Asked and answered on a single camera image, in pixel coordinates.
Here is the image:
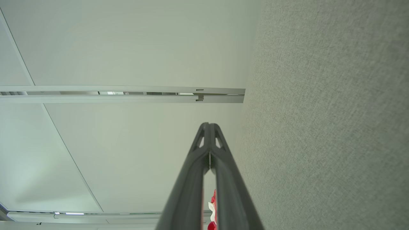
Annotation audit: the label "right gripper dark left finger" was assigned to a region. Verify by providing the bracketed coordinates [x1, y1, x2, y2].
[156, 122, 210, 230]

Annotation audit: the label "grey partition post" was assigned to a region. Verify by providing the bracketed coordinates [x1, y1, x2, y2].
[0, 85, 246, 104]

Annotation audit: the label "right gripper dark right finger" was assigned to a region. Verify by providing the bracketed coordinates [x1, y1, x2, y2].
[210, 123, 265, 230]

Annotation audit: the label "grey wall frame strip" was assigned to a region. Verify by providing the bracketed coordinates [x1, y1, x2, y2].
[0, 204, 212, 230]

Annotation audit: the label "red jersey shirt white sleeves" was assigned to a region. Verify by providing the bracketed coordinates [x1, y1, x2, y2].
[208, 189, 218, 230]

